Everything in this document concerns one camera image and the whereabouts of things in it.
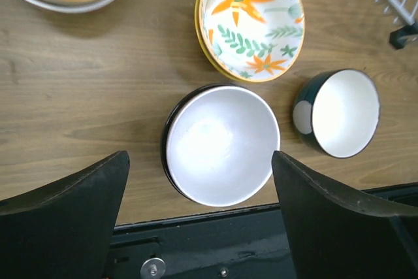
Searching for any red flower bowl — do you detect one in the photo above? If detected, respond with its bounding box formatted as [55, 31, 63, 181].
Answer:
[24, 0, 115, 14]

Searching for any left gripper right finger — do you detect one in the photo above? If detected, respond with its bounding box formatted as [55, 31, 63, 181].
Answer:
[272, 151, 417, 278]

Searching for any yellow dotted bowl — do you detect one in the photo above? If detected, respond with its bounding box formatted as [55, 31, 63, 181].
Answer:
[194, 0, 262, 84]

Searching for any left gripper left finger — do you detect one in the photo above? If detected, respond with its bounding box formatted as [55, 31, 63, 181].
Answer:
[1, 151, 130, 278]

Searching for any white floral bowl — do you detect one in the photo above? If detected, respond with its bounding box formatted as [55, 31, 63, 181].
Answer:
[195, 0, 305, 83]

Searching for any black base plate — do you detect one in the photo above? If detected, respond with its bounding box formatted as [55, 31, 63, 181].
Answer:
[103, 186, 418, 279]

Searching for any teal white bowl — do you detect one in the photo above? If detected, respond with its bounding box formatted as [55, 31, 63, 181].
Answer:
[292, 69, 380, 159]

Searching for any beige stoneware bowl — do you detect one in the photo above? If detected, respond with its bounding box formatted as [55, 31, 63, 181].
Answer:
[160, 84, 280, 207]

